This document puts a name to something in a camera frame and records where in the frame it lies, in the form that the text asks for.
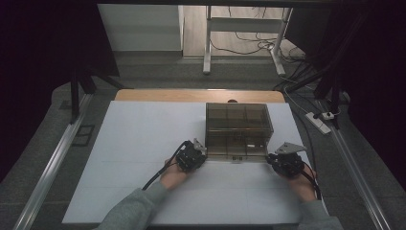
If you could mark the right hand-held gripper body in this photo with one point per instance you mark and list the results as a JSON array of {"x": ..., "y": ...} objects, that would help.
[{"x": 287, "y": 161}]

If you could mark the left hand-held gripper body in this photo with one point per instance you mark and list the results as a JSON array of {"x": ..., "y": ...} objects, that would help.
[{"x": 191, "y": 156}]

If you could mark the transparent brown drawer box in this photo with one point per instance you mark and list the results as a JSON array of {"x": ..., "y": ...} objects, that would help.
[{"x": 237, "y": 127}]

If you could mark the person's left hand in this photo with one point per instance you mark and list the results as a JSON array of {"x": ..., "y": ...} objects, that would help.
[{"x": 174, "y": 179}]

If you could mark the person's right hand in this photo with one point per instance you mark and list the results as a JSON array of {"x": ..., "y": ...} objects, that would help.
[{"x": 301, "y": 187}]

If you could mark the white power strip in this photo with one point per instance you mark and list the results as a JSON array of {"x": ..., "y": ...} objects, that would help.
[{"x": 317, "y": 123}]

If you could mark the white table mat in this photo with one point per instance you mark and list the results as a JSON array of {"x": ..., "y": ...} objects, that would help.
[{"x": 140, "y": 134}]

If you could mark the white plug adapter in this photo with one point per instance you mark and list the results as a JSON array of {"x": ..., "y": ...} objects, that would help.
[{"x": 327, "y": 115}]

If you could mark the black metal stand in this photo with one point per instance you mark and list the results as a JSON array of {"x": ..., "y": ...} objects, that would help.
[
  {"x": 75, "y": 96},
  {"x": 335, "y": 92}
]

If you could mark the dark floor socket plate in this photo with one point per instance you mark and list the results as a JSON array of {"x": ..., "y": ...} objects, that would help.
[{"x": 83, "y": 135}]

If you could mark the white cabinet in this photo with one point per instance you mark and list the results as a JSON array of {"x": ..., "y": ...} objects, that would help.
[{"x": 140, "y": 28}]

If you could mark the aluminium floor rail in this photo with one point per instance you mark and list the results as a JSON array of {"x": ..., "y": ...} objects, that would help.
[
  {"x": 54, "y": 163},
  {"x": 354, "y": 169}
]

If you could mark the white desk frame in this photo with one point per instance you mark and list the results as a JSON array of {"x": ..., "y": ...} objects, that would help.
[{"x": 244, "y": 25}]

